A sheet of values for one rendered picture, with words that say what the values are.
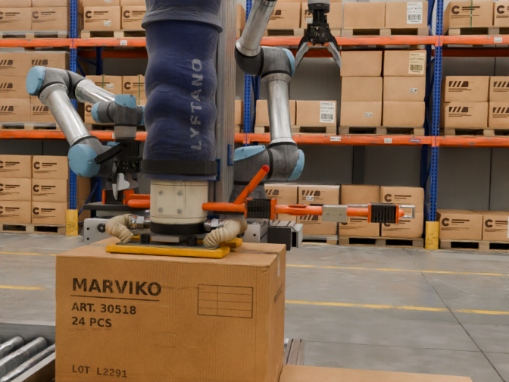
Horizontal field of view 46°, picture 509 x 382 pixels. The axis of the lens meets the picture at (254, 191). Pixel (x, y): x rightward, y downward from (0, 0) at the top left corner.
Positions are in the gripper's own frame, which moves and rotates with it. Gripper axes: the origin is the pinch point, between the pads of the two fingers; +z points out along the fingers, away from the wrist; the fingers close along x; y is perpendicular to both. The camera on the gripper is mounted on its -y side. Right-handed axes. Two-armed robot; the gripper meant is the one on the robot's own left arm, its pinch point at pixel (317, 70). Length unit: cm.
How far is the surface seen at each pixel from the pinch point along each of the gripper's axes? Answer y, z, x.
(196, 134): 35, 24, -33
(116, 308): 47, 72, -52
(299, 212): 32, 45, -3
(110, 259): 47, 58, -53
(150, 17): 38, -9, -46
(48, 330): -2, 94, -96
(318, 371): 12, 98, 3
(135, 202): 31, 44, -52
